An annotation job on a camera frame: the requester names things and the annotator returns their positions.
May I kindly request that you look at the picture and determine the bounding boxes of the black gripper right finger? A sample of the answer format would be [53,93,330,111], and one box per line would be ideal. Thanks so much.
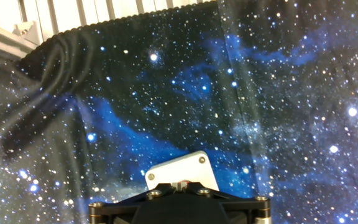
[179,182,272,224]

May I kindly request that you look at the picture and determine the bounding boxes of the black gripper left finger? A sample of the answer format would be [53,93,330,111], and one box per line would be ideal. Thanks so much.
[88,182,180,224]

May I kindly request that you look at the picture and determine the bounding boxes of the red button white box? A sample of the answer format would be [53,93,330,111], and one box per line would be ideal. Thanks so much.
[144,150,220,192]

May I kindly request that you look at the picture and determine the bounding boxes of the starry night landscape tablecloth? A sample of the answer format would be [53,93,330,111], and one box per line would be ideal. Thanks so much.
[0,0,358,224]

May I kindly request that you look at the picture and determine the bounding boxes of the vertical aluminium pole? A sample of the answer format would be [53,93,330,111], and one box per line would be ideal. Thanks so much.
[0,17,45,65]

